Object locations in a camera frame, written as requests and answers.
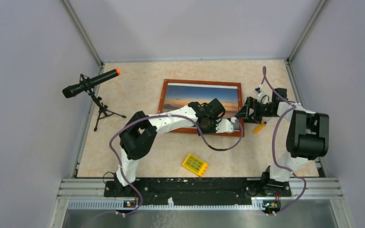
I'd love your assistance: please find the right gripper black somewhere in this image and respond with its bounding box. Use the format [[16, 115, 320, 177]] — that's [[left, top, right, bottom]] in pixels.
[[235, 96, 277, 124]]

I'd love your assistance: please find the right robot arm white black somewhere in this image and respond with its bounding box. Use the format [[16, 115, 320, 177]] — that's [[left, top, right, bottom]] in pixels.
[[235, 88, 329, 196]]

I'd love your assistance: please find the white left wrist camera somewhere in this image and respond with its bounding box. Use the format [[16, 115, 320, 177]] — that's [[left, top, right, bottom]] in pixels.
[[215, 117, 240, 133]]

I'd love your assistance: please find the white slotted cable duct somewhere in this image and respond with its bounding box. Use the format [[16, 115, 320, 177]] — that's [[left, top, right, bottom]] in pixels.
[[67, 199, 264, 211]]

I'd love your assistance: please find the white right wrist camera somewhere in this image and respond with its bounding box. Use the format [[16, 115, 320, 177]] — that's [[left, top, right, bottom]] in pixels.
[[255, 87, 268, 103]]

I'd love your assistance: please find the yellow handled screwdriver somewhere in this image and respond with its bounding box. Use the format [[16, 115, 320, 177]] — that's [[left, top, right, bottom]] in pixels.
[[253, 122, 267, 134]]

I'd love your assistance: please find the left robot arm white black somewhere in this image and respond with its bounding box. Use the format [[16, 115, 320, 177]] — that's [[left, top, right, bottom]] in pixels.
[[109, 98, 234, 196]]

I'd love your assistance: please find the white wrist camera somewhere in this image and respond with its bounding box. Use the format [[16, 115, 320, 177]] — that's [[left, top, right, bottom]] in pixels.
[[255, 87, 268, 103], [215, 117, 240, 133]]

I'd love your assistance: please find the black mini tripod stand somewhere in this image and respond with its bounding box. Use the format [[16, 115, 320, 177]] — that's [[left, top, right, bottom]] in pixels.
[[79, 74, 126, 132]]

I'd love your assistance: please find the aluminium rail frame front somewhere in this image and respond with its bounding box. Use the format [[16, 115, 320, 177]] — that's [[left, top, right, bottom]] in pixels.
[[50, 177, 354, 228]]

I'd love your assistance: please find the black microphone orange tip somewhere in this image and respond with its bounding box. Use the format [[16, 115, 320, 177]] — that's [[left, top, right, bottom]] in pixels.
[[62, 68, 121, 98]]

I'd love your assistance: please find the sunset photo print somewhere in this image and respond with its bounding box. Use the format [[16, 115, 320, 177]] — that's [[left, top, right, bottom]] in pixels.
[[162, 83, 240, 133]]

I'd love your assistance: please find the red wooden picture frame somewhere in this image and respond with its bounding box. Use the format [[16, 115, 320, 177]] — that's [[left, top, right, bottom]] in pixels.
[[157, 79, 245, 138]]

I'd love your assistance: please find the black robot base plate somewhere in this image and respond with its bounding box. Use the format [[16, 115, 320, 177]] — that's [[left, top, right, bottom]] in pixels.
[[104, 177, 292, 206]]

